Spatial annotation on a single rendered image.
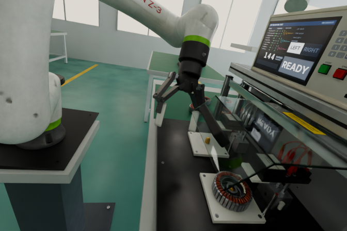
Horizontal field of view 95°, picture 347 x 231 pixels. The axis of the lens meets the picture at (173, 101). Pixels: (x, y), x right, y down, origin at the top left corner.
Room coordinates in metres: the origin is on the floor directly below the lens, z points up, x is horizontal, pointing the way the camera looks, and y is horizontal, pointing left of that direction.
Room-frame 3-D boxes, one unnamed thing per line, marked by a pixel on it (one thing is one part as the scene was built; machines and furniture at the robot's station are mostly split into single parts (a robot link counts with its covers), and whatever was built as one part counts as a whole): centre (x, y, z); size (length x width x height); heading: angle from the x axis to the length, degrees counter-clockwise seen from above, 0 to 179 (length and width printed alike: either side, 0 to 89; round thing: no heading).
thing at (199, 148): (0.59, -0.18, 0.78); 0.15 x 0.15 x 0.01; 9
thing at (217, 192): (0.35, -0.22, 0.80); 0.11 x 0.11 x 0.04
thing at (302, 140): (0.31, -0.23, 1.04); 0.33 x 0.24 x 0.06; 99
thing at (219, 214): (0.35, -0.22, 0.78); 0.15 x 0.15 x 0.01; 9
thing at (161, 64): (2.85, -0.01, 0.38); 1.85 x 1.10 x 0.75; 9
